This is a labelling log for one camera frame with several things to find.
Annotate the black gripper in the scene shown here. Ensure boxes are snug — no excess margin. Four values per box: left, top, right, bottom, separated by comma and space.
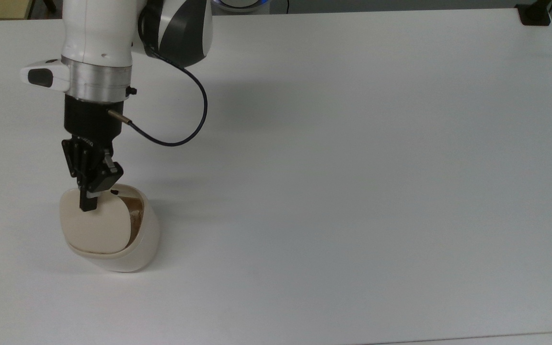
61, 94, 125, 212

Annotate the beige trash bin lid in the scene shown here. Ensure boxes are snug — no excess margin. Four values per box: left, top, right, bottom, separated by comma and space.
60, 189, 136, 255

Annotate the cream ceramic bowl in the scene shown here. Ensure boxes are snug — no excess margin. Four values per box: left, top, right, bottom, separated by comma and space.
59, 183, 161, 273

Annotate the white base with blue light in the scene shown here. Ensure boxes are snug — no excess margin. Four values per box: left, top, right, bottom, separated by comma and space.
210, 0, 273, 13

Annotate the black table clamp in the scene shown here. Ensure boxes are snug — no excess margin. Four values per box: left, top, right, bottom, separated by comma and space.
515, 0, 552, 26

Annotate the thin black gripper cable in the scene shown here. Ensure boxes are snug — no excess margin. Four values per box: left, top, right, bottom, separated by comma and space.
107, 10, 209, 148

